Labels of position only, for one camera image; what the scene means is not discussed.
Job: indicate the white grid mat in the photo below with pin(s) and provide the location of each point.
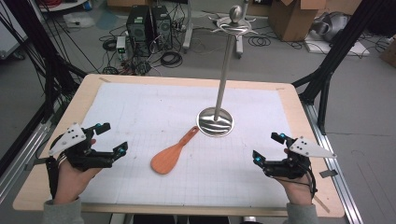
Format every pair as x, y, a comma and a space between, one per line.
155, 102

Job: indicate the white flat board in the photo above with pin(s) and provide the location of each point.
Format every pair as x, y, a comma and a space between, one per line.
339, 48

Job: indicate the clear plastic bag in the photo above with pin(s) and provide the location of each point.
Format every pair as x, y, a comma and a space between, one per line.
79, 20

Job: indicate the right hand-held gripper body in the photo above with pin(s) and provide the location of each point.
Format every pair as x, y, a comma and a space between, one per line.
289, 166

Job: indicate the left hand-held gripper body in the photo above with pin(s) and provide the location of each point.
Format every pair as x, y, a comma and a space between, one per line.
79, 157

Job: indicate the aluminium rail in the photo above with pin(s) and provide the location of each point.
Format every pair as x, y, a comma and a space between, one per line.
336, 174
21, 161

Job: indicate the small white power supply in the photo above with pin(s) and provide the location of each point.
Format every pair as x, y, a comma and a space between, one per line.
121, 46

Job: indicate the person's left hand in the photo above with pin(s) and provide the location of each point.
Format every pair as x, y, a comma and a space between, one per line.
71, 183

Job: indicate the black computer tower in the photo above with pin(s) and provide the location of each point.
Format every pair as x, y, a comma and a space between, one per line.
138, 29
162, 26

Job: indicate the white round table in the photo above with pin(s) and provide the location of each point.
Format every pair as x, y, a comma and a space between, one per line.
62, 4

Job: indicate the grey vacuum cleaner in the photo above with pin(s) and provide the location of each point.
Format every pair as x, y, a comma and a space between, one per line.
331, 26

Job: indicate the black frame stand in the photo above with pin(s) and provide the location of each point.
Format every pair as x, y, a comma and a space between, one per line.
46, 62
327, 71

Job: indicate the metal utensil stand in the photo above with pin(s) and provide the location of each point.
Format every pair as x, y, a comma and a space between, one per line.
216, 123

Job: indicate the small cardboard box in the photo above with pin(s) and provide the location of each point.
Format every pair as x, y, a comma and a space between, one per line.
389, 53

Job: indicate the wooden spatula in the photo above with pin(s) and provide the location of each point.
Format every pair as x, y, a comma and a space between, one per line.
166, 160

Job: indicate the large cardboard box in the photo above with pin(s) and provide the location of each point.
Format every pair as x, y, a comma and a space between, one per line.
292, 18

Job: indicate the black tape strip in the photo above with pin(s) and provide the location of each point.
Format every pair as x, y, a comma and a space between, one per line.
328, 173

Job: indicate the grey metal stand leg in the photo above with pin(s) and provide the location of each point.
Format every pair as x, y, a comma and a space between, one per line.
240, 46
187, 31

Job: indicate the person's right hand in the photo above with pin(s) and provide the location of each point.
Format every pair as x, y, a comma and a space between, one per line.
299, 191

